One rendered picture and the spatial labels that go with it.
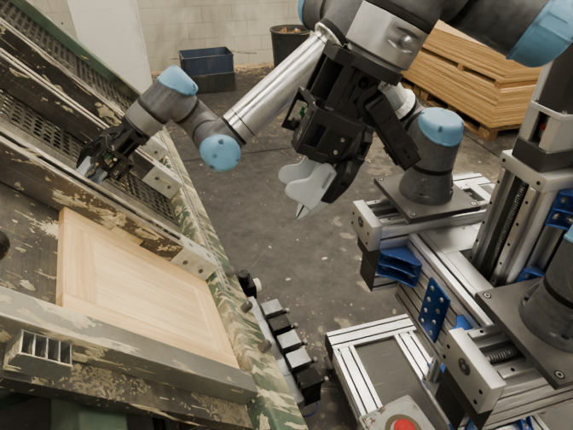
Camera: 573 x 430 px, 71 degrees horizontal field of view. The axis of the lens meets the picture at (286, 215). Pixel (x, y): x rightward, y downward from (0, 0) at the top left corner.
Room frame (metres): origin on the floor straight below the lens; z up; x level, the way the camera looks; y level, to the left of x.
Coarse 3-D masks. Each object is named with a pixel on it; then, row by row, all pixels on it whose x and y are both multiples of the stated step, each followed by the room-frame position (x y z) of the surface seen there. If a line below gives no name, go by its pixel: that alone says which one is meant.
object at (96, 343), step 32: (0, 288) 0.36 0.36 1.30; (0, 320) 0.32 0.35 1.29; (32, 320) 0.33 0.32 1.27; (64, 320) 0.36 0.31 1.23; (96, 320) 0.39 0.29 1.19; (96, 352) 0.35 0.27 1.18; (128, 352) 0.36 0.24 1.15; (160, 352) 0.40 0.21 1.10; (192, 352) 0.44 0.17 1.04; (192, 384) 0.39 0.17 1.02; (224, 384) 0.42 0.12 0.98
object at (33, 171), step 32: (0, 128) 0.69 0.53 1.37; (0, 160) 0.64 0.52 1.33; (32, 160) 0.66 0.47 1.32; (32, 192) 0.65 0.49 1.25; (64, 192) 0.67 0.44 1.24; (96, 192) 0.71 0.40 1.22; (128, 224) 0.71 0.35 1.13; (160, 224) 0.78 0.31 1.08; (160, 256) 0.73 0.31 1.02; (192, 256) 0.76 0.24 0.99
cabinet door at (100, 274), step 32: (64, 224) 0.61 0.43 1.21; (96, 224) 0.68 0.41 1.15; (64, 256) 0.52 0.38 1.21; (96, 256) 0.58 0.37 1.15; (128, 256) 0.65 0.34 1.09; (64, 288) 0.44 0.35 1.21; (96, 288) 0.49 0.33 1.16; (128, 288) 0.54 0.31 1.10; (160, 288) 0.61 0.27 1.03; (192, 288) 0.69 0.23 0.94; (128, 320) 0.45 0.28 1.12; (160, 320) 0.51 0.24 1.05; (192, 320) 0.57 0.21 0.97; (224, 352) 0.53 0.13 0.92
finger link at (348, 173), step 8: (360, 144) 0.42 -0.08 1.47; (360, 152) 0.41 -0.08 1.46; (352, 160) 0.40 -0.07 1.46; (360, 160) 0.39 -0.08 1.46; (336, 168) 0.41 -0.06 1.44; (344, 168) 0.39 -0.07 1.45; (352, 168) 0.39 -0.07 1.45; (336, 176) 0.40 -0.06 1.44; (344, 176) 0.39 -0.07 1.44; (352, 176) 0.39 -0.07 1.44; (336, 184) 0.40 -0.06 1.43; (344, 184) 0.39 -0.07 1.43; (328, 192) 0.40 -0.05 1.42; (336, 192) 0.39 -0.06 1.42; (328, 200) 0.40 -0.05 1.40
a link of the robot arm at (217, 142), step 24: (336, 0) 0.88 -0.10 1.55; (360, 0) 0.87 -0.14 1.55; (336, 24) 0.83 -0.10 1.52; (312, 48) 0.82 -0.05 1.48; (288, 72) 0.80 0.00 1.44; (264, 96) 0.77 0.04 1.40; (288, 96) 0.78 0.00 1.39; (216, 120) 0.81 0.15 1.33; (240, 120) 0.75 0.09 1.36; (264, 120) 0.76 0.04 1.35; (216, 144) 0.70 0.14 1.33; (240, 144) 0.75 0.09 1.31; (216, 168) 0.70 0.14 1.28
